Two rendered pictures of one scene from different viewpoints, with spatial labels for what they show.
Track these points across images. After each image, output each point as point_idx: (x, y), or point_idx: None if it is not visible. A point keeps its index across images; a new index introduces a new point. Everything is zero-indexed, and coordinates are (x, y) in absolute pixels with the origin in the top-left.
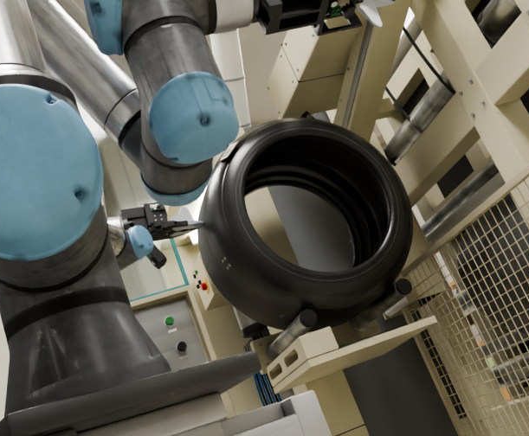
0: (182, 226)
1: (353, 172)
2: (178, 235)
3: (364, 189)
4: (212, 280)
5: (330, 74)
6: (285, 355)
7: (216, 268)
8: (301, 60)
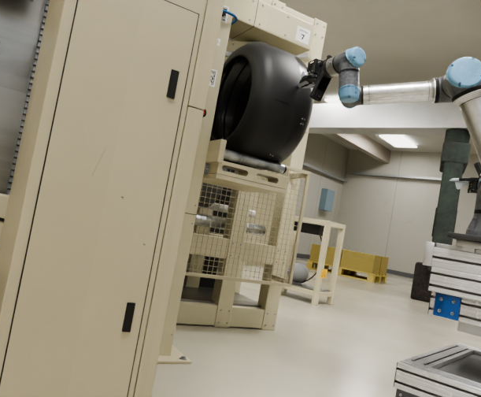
0: (313, 87)
1: (231, 87)
2: (301, 82)
3: (224, 98)
4: (272, 108)
5: (244, 32)
6: (260, 173)
7: (290, 113)
8: (266, 26)
